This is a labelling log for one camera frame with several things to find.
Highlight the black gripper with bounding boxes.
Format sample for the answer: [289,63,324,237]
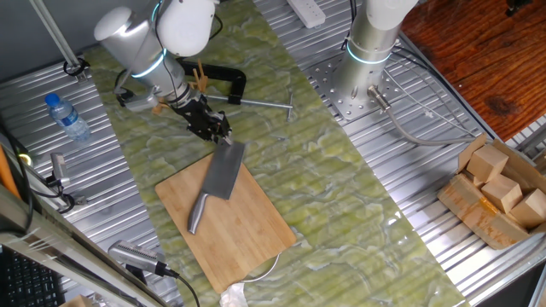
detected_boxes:
[172,96,235,145]

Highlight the stainless steel cleaver knife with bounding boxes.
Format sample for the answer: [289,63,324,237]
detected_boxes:
[187,139,247,235]

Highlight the wooden knife rack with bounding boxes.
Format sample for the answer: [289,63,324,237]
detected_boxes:
[151,57,210,115]

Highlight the black C-clamp with steel screw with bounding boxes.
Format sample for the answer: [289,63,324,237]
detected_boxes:
[177,59,295,124]

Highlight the bamboo cutting board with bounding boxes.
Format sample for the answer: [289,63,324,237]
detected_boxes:
[154,153,298,294]

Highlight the green marble pattern mat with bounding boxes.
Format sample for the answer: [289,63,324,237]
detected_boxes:
[83,0,473,307]

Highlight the white power strip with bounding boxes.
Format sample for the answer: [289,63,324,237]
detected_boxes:
[285,0,328,30]

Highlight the silver ribbed handheld device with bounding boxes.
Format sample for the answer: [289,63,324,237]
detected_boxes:
[107,240,166,277]

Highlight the clear water bottle blue label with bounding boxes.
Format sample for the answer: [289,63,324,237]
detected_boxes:
[44,92,93,142]

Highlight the crumpled white tissue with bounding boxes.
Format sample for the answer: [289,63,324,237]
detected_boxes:
[219,283,249,307]

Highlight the slanted aluminium pole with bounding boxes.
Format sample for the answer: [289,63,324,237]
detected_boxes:
[28,0,89,82]

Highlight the large light wooden block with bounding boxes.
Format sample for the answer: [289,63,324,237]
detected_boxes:
[59,293,93,307]

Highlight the black keyboard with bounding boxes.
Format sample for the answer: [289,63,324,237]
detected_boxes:
[0,246,65,307]

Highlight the brown cardboard box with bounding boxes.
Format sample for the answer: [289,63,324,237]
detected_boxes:
[437,132,546,251]

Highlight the light wooden cube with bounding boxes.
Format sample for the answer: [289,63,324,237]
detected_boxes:
[509,188,546,229]
[466,144,509,184]
[480,173,524,214]

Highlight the small black object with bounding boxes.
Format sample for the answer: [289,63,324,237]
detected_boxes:
[505,0,534,17]

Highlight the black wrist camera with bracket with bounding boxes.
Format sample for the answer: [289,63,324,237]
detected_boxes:
[114,87,162,113]

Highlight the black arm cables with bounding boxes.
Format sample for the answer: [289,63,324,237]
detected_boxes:
[113,0,225,95]

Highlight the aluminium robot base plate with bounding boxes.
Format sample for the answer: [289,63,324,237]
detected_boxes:
[305,55,406,121]

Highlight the black device cable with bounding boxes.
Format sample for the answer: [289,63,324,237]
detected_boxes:
[155,262,201,307]

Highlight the black cable ring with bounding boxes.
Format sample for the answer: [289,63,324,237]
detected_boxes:
[62,57,91,78]

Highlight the small camera on metal mount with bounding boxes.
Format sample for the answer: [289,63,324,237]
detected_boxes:
[44,152,89,214]

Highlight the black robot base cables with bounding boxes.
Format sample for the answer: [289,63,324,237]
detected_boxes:
[340,0,357,52]

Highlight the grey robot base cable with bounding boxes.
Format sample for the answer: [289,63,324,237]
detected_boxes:
[366,84,479,147]

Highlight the aluminium frame bar with bracket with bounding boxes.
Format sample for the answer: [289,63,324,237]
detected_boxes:
[0,182,171,307]

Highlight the orange cable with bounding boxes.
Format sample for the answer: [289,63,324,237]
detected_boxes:
[0,144,21,200]

